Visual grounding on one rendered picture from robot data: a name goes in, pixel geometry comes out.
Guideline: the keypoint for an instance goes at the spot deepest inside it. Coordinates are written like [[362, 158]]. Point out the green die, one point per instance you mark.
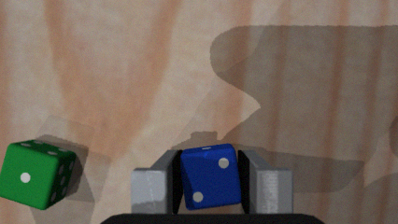
[[35, 173]]

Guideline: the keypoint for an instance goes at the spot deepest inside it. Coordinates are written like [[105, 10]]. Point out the blue die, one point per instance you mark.
[[210, 176]]

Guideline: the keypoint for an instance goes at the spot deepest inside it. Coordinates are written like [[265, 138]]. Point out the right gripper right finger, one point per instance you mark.
[[264, 189]]

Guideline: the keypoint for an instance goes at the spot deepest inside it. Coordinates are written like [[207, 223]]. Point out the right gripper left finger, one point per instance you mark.
[[158, 189]]

